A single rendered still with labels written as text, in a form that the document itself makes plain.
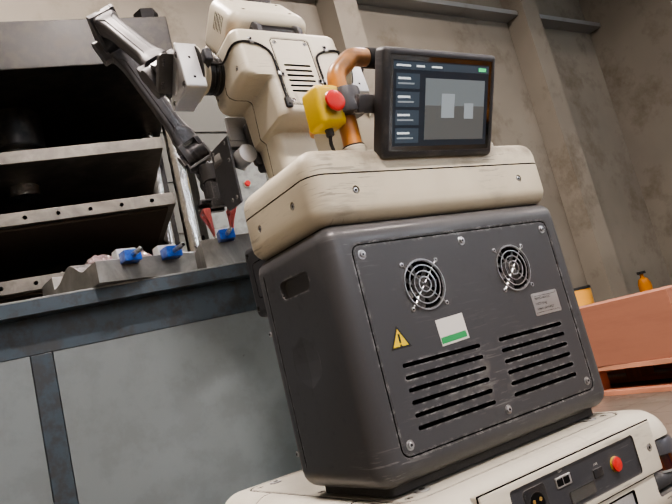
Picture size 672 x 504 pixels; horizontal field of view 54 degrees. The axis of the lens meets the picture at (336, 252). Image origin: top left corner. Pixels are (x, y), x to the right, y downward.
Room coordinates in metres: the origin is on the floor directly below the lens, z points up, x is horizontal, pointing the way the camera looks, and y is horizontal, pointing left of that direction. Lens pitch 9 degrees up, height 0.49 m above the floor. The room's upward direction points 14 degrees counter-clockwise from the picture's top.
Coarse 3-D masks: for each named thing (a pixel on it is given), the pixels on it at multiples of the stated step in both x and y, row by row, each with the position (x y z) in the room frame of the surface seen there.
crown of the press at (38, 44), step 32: (0, 32) 2.23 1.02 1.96; (32, 32) 2.27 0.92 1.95; (64, 32) 2.31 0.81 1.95; (160, 32) 2.45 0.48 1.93; (0, 64) 2.22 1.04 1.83; (32, 64) 2.27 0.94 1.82; (64, 64) 2.31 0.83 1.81; (96, 64) 2.35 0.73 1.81; (0, 96) 2.41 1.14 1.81; (32, 96) 2.47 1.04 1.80; (64, 96) 2.53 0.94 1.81; (96, 96) 2.60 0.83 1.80; (128, 96) 2.67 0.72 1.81; (0, 128) 2.50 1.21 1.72; (32, 128) 2.56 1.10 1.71; (64, 128) 2.83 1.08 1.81; (96, 128) 2.91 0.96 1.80; (128, 128) 3.00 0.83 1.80; (160, 128) 3.09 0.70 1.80; (32, 192) 2.57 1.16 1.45
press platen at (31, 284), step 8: (64, 272) 2.35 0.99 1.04; (16, 280) 2.29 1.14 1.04; (24, 280) 2.30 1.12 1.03; (32, 280) 2.31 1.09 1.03; (40, 280) 2.32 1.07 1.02; (48, 280) 2.33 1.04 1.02; (0, 288) 2.29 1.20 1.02; (8, 288) 2.28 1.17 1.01; (16, 288) 2.29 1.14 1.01; (24, 288) 2.30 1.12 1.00; (32, 288) 2.31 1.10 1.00; (40, 288) 2.32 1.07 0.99; (0, 296) 2.28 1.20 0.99
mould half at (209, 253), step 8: (208, 240) 1.74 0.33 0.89; (216, 240) 1.75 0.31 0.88; (240, 240) 1.78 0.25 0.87; (248, 240) 1.78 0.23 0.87; (200, 248) 1.76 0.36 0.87; (208, 248) 1.74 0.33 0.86; (216, 248) 1.75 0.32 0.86; (224, 248) 1.76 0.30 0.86; (232, 248) 1.77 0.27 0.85; (240, 248) 1.77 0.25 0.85; (248, 248) 1.78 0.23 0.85; (200, 256) 1.79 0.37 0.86; (208, 256) 1.74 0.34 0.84; (216, 256) 1.75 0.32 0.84; (224, 256) 1.76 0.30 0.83; (232, 256) 1.76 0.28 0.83; (240, 256) 1.77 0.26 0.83; (200, 264) 1.81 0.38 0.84; (208, 264) 1.74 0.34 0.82; (216, 264) 1.75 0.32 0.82
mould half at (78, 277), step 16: (144, 256) 1.61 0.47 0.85; (160, 256) 1.63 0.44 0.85; (192, 256) 1.69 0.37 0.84; (80, 272) 1.62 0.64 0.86; (96, 272) 1.53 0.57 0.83; (112, 272) 1.55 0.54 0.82; (128, 272) 1.57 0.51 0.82; (144, 272) 1.60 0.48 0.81; (160, 272) 1.63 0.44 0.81; (176, 272) 1.65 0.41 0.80; (48, 288) 1.86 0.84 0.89; (64, 288) 1.74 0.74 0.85; (80, 288) 1.64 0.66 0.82
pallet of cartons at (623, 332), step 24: (600, 312) 3.26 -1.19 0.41; (624, 312) 3.15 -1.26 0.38; (648, 312) 3.04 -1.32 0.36; (600, 336) 3.29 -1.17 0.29; (624, 336) 3.18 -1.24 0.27; (648, 336) 3.08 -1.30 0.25; (600, 360) 3.33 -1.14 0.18; (624, 360) 3.21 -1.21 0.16; (648, 360) 3.11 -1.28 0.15; (648, 384) 3.25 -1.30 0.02
